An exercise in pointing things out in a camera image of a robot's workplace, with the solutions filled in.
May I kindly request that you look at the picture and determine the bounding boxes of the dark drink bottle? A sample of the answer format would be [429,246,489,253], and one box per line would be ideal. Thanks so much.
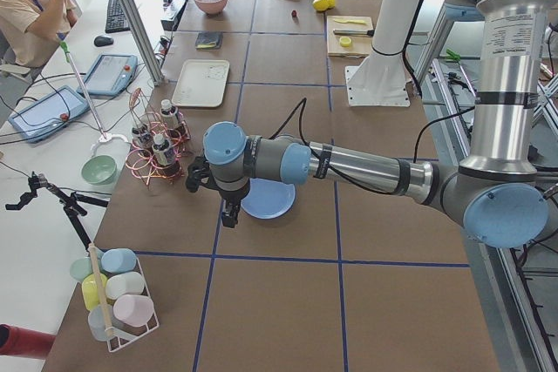
[160,99,180,138]
[153,133,175,168]
[132,124,153,150]

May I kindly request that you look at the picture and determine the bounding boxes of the white wire cup rack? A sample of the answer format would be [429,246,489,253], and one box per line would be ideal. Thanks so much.
[70,243,160,353]

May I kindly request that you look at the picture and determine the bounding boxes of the black small tripod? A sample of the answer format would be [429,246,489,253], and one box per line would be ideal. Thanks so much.
[4,172,110,258]

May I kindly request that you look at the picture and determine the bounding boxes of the blue round plate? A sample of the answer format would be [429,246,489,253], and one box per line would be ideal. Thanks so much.
[241,179,296,220]

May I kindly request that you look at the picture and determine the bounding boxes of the black computer mouse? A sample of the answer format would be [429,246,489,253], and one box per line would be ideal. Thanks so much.
[93,35,114,47]

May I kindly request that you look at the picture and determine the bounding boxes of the metal handled knife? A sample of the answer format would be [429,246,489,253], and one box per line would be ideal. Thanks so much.
[333,29,375,37]

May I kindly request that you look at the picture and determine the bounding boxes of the cream bear tray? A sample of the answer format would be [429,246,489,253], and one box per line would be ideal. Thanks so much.
[171,59,230,108]

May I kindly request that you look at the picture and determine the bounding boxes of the black keyboard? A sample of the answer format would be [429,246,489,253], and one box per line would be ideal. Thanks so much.
[105,0,130,33]

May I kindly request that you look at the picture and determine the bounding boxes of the green bowl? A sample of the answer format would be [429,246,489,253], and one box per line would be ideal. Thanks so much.
[81,155,117,186]

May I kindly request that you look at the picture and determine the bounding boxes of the blue teach pendant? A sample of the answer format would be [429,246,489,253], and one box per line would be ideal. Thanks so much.
[8,85,89,143]
[84,54,139,98]

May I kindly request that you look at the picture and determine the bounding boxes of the half lemon slice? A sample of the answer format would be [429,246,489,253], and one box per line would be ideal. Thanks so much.
[339,36,352,48]

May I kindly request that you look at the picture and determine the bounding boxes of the copper wire bottle rack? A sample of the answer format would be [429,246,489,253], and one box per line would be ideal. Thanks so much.
[125,88,191,186]

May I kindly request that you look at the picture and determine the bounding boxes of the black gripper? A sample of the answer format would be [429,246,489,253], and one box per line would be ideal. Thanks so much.
[218,180,250,228]

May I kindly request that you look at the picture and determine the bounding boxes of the aluminium frame post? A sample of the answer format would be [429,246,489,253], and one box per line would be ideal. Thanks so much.
[120,0,168,86]

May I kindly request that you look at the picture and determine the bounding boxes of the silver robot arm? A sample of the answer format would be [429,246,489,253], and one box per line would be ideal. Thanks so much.
[203,0,557,248]

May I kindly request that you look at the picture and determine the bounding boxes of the grey folded cloth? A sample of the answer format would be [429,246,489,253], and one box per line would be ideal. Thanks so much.
[195,31,223,50]

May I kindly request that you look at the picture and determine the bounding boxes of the seated person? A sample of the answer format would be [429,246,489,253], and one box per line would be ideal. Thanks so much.
[1,0,78,68]

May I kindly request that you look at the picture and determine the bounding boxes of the wooden cutting board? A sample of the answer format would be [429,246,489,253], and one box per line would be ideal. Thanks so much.
[326,16,374,57]

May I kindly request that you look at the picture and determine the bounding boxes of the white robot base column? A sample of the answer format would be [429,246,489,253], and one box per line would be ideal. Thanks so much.
[345,0,421,107]

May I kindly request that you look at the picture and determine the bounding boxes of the yellow plastic knife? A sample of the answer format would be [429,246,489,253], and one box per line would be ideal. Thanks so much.
[333,18,367,25]

